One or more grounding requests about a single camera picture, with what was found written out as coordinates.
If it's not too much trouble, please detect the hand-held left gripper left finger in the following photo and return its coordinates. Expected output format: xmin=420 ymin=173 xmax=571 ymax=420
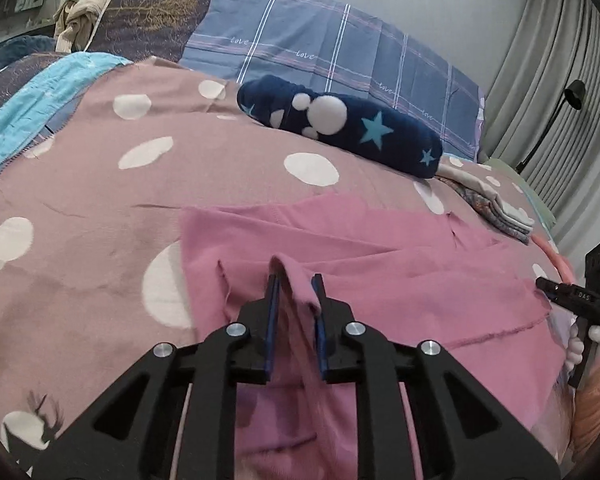
xmin=30 ymin=272 xmax=281 ymax=480

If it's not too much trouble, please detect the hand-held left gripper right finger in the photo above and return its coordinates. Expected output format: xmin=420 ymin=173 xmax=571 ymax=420
xmin=310 ymin=274 xmax=562 ymax=480

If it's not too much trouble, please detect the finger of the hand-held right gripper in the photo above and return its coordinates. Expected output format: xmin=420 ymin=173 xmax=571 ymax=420
xmin=535 ymin=277 xmax=581 ymax=309

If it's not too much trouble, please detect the pink long-sleeve shirt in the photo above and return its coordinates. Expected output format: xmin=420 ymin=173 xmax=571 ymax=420
xmin=177 ymin=195 xmax=553 ymax=480

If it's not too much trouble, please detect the person's right forearm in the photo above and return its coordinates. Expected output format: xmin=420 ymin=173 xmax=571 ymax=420
xmin=570 ymin=355 xmax=600 ymax=461

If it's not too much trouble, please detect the stack of folded grey clothes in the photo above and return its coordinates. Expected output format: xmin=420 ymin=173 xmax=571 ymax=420
xmin=447 ymin=180 xmax=533 ymax=246

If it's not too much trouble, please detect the beige clothes heap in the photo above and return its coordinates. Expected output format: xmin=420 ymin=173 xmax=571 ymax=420
xmin=54 ymin=0 xmax=121 ymax=53

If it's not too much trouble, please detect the person's right hand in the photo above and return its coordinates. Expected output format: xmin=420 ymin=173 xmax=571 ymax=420
xmin=565 ymin=325 xmax=600 ymax=378

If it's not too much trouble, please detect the folded patterned cloth stack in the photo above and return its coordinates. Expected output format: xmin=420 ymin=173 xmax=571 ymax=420
xmin=440 ymin=164 xmax=536 ymax=231

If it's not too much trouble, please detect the black floor lamp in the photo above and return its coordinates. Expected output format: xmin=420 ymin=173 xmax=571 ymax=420
xmin=517 ymin=80 xmax=587 ymax=173

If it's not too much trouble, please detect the navy star-print fleece garment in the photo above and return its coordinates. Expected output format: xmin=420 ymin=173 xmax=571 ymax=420
xmin=236 ymin=75 xmax=443 ymax=180

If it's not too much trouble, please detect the grey curtain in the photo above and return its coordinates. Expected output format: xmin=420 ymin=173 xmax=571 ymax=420
xmin=480 ymin=0 xmax=600 ymax=271

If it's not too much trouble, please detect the blue plaid pillow cover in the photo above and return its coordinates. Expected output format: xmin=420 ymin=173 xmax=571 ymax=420
xmin=180 ymin=0 xmax=486 ymax=161

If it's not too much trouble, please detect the light blue quilt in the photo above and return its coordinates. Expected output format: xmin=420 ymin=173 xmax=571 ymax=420
xmin=0 ymin=52 xmax=131 ymax=186

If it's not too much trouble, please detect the dark tree-print pillow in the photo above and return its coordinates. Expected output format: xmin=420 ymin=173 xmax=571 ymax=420
xmin=87 ymin=0 xmax=226 ymax=63

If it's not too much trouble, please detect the dark quilt with white print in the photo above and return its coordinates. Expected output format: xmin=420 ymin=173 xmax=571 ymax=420
xmin=0 ymin=52 xmax=81 ymax=121

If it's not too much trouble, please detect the dark teal fuzzy blanket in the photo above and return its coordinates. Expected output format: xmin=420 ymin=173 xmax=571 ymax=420
xmin=0 ymin=35 xmax=56 ymax=81

